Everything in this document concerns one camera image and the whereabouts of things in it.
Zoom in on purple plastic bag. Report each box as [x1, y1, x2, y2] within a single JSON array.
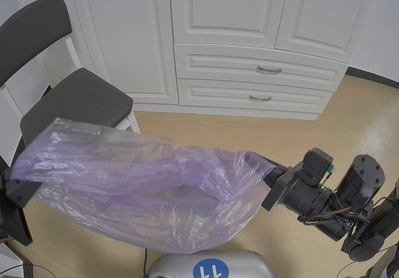
[[10, 118, 278, 255]]

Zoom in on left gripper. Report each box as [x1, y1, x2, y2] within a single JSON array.
[[0, 158, 42, 246]]

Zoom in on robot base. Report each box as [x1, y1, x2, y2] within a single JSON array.
[[147, 250, 278, 278]]

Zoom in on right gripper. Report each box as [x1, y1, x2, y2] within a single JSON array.
[[246, 153, 340, 224]]

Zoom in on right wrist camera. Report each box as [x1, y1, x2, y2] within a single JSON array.
[[296, 148, 335, 185]]

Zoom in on white chair grey cushions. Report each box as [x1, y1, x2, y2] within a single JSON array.
[[0, 0, 141, 166]]

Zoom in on white wardrobe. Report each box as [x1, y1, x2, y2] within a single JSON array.
[[14, 0, 379, 121]]

